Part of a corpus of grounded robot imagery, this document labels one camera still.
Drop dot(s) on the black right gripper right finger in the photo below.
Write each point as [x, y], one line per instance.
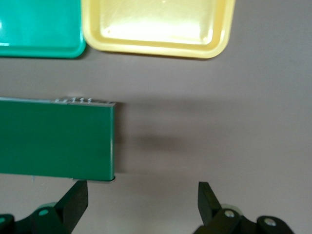
[209, 209]

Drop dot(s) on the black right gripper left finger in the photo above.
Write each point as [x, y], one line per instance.
[70, 207]

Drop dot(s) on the green conveyor belt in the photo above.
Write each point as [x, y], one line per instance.
[56, 139]

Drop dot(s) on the green plastic tray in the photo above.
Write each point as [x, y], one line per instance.
[36, 24]

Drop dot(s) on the yellow plastic tray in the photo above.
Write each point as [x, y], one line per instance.
[158, 24]

